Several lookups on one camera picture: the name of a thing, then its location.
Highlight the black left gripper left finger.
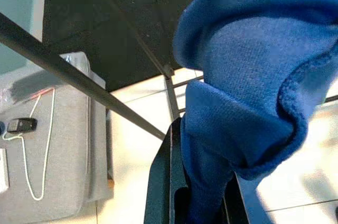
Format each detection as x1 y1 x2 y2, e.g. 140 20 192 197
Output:
144 116 191 224

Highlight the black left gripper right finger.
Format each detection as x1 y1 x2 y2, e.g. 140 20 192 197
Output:
223 173 277 224

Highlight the dark blue garment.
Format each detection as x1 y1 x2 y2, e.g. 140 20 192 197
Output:
172 0 338 224

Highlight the grey fabric ottoman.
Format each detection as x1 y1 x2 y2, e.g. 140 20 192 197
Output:
0 51 115 224

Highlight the black metal clothes rack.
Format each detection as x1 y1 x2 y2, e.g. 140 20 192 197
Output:
0 0 338 142

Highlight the black phone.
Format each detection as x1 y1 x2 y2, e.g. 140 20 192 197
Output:
6 117 38 133

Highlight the white remote control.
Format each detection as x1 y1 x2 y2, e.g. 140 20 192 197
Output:
0 147 10 194

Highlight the black carpet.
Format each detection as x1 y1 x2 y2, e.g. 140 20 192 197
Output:
41 0 220 93

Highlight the white cable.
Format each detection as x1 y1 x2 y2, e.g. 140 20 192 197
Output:
2 87 57 201

